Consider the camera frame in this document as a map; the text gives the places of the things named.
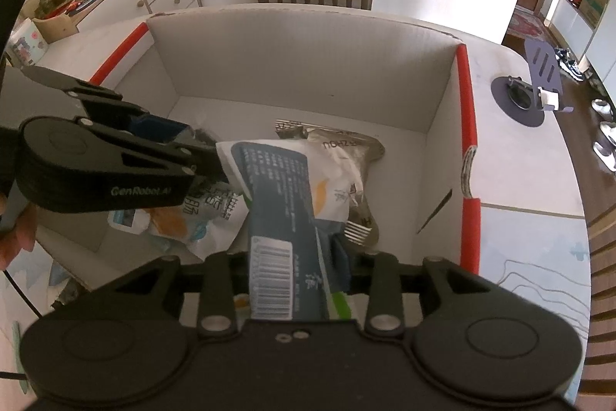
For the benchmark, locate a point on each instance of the dark blue tissue pack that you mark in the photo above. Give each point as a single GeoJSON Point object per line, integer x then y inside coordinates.
{"type": "Point", "coordinates": [296, 204]}

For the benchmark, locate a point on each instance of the silver brown snack bag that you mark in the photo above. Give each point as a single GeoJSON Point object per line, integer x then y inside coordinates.
{"type": "Point", "coordinates": [346, 179]}

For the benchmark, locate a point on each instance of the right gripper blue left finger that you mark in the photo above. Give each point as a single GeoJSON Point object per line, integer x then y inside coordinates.
{"type": "Point", "coordinates": [238, 283]}

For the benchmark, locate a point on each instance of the red cardboard box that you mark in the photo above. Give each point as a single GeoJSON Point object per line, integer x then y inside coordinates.
{"type": "Point", "coordinates": [391, 100]}

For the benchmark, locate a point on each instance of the wooden chair right side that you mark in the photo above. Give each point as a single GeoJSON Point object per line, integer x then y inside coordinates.
{"type": "Point", "coordinates": [599, 368]}

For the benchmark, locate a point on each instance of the white chicken sausage pouch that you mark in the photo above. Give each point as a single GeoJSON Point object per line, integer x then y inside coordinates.
{"type": "Point", "coordinates": [206, 223]}

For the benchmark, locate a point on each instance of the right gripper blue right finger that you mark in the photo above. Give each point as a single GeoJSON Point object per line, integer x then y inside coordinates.
{"type": "Point", "coordinates": [343, 260]}

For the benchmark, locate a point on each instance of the purple phone stand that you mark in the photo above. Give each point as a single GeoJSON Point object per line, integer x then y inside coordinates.
{"type": "Point", "coordinates": [527, 102]}

